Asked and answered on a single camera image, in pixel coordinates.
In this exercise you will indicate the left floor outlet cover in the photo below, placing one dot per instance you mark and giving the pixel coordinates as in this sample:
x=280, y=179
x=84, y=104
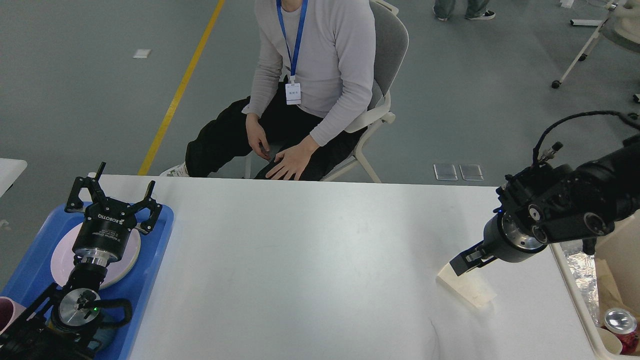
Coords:
x=445, y=172

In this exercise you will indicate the white paper cup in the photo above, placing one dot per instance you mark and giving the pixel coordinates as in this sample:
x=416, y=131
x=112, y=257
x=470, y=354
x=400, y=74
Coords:
x=470, y=286
x=610, y=341

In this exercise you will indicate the pink ribbed cup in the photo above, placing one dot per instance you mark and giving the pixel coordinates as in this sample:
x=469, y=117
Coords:
x=10, y=310

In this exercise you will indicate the crushed red soda can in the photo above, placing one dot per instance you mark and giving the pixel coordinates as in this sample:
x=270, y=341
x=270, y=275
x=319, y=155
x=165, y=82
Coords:
x=624, y=325

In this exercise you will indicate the brown paper bag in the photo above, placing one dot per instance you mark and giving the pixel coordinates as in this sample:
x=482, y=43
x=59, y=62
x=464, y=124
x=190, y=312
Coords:
x=615, y=291

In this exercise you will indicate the right floor outlet cover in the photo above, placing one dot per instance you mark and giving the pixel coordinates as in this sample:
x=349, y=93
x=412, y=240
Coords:
x=471, y=172

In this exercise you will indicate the seated person grey sweater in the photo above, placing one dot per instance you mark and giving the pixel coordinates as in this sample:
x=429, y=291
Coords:
x=208, y=152

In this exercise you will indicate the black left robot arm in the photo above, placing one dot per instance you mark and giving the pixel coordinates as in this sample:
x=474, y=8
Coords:
x=73, y=321

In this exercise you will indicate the white rolling stand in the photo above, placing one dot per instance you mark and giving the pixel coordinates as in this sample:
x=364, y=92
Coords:
x=620, y=27

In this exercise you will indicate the white side table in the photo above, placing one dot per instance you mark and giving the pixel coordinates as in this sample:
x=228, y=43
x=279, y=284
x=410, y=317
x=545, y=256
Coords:
x=10, y=170

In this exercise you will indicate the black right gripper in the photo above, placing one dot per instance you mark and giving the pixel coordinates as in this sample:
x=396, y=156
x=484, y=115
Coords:
x=503, y=240

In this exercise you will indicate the blue plastic tray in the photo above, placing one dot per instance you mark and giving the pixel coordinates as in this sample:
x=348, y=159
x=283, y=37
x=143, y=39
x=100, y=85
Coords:
x=33, y=273

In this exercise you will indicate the beige plastic bin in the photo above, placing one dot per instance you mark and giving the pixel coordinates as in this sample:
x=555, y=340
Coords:
x=621, y=250

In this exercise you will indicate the pink plate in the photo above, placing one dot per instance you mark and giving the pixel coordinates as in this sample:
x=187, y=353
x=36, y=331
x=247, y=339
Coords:
x=62, y=260

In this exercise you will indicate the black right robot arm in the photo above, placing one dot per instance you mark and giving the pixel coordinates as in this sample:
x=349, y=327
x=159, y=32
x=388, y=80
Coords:
x=543, y=205

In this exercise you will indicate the white rolling chair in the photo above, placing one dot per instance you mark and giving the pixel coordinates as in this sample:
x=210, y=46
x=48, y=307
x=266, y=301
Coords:
x=385, y=75

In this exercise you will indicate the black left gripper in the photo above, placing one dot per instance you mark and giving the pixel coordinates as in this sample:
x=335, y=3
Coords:
x=107, y=232

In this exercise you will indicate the floor outlet cover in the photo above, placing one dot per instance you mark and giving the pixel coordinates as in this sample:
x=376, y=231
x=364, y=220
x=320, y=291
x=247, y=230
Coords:
x=445, y=172
x=471, y=172

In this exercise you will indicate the aluminium foil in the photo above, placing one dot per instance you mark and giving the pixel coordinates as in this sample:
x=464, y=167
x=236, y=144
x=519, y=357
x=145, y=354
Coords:
x=582, y=267

